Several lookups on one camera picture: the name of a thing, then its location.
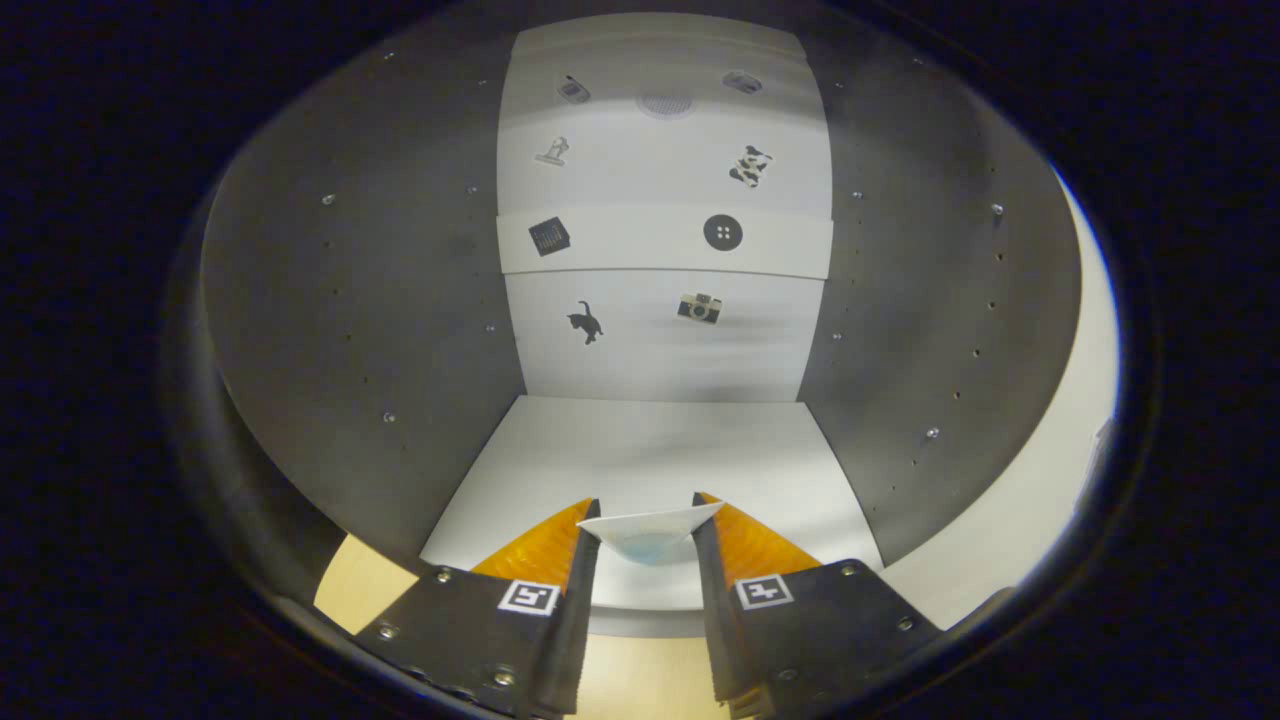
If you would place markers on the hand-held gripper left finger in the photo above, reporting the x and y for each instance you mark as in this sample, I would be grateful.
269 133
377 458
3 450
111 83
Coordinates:
578 620

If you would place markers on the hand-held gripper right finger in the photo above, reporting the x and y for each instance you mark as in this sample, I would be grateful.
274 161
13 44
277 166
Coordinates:
715 620

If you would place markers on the small white and blue toy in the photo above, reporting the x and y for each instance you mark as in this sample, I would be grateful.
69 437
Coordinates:
650 535

